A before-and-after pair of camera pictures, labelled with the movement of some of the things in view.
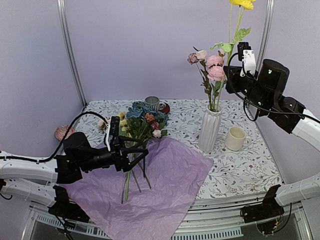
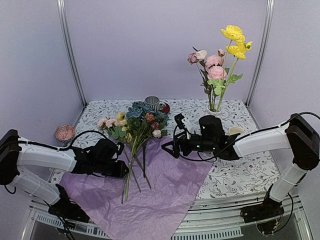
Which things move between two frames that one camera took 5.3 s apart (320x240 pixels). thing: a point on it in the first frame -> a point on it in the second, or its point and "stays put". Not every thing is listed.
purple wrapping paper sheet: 149,201 stays put
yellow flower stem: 236,12 -> 236,50
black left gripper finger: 126,164 -> 119,169
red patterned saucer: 164,108 stays put
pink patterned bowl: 60,131 stays put
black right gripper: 231,86 -> 183,141
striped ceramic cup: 153,102 stays put
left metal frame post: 61,5 stays put
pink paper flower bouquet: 142,122 stays put
